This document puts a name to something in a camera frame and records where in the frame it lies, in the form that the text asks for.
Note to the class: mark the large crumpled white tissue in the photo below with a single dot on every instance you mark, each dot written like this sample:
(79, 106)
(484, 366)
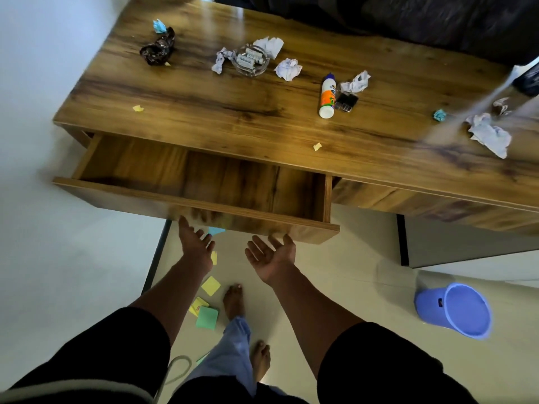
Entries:
(488, 135)

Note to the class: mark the small crumpled grey paper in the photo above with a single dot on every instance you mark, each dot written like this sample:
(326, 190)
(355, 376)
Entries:
(500, 105)

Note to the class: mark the person's left hand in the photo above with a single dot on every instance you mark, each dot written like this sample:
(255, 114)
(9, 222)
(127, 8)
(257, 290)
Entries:
(194, 250)

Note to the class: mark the green sticky note pad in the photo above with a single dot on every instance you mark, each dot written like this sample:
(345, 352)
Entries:
(207, 318)

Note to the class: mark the blue sticky note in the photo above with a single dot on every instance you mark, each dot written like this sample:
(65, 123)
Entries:
(216, 230)

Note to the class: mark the person's right thumb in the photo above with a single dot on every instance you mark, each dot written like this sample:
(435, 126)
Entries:
(289, 244)

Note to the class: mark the person's foot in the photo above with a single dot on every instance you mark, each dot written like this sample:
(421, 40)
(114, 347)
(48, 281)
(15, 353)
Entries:
(233, 302)
(260, 360)

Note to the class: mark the blue crumpled paper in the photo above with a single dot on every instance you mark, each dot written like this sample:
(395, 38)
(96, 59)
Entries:
(159, 26)

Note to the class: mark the white paper pieces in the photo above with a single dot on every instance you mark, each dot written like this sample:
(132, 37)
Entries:
(251, 57)

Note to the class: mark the yellow sticky note pad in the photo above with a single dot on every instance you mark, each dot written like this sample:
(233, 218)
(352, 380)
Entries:
(197, 306)

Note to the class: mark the black binder clips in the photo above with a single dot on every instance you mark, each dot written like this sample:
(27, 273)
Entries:
(346, 101)

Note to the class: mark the person's left thumb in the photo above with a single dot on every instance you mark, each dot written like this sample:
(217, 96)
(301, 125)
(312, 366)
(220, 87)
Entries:
(184, 226)

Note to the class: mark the wooden desk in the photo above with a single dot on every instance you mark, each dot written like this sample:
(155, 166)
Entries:
(261, 121)

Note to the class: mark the green paper slip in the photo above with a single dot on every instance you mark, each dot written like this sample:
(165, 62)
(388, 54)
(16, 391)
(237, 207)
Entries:
(202, 358)

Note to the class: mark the clear glass ashtray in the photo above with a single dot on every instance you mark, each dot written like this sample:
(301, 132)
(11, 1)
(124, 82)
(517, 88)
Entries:
(250, 60)

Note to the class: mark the black desk leg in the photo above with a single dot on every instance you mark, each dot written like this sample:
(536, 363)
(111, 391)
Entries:
(402, 240)
(156, 256)

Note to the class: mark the person's left foot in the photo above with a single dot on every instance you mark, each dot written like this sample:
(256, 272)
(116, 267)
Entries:
(233, 302)

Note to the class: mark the person's right forearm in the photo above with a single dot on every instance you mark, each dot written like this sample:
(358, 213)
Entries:
(313, 317)

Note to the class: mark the dark fabric sofa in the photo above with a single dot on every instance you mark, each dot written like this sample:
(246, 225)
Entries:
(400, 20)

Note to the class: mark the black shirt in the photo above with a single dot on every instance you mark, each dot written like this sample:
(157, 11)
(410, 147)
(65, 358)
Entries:
(105, 353)

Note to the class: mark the blue plastic bucket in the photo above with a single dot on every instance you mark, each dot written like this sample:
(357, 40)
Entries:
(452, 309)

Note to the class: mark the light blue trousers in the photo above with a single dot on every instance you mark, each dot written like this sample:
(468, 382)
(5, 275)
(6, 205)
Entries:
(229, 353)

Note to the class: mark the person's right foot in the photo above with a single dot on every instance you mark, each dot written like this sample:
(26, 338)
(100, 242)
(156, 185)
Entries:
(260, 360)

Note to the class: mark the open wooden drawer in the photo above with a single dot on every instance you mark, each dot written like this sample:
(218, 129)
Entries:
(202, 180)

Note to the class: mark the black plastic bag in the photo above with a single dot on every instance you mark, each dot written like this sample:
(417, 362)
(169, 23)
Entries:
(528, 82)

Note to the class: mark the crumpled white paper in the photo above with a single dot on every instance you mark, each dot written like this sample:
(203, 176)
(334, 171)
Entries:
(288, 69)
(356, 83)
(220, 60)
(270, 46)

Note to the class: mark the teal crumpled paper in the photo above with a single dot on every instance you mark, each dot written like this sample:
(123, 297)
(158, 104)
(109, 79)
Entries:
(440, 115)

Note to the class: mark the white glue bottle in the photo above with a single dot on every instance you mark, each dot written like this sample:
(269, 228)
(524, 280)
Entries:
(327, 96)

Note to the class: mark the dark crumpled wrapper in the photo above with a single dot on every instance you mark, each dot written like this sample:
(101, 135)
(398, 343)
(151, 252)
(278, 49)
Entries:
(158, 49)

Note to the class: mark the person's left forearm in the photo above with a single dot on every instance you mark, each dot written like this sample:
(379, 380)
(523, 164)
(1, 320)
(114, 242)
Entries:
(172, 296)

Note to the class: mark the person's right hand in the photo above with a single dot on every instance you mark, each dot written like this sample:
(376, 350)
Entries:
(271, 262)

